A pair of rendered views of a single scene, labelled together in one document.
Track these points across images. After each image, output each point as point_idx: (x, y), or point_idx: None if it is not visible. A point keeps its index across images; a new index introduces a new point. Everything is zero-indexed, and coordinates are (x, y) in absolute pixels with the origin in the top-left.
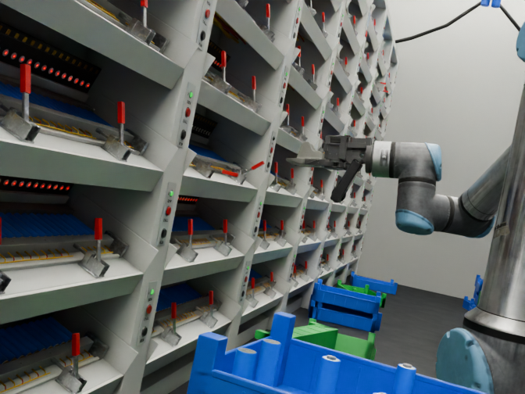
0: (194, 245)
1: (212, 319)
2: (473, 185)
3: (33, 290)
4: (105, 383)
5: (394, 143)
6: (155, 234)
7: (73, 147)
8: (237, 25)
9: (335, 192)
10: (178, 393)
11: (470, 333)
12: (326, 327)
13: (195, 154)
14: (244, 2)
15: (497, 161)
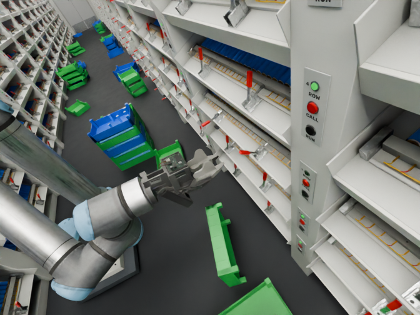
0: (254, 161)
1: (265, 209)
2: (64, 233)
3: (180, 102)
4: (206, 143)
5: (117, 186)
6: (199, 118)
7: (174, 77)
8: (188, 28)
9: None
10: (255, 205)
11: (107, 189)
12: (224, 268)
13: (191, 99)
14: (177, 10)
15: (35, 210)
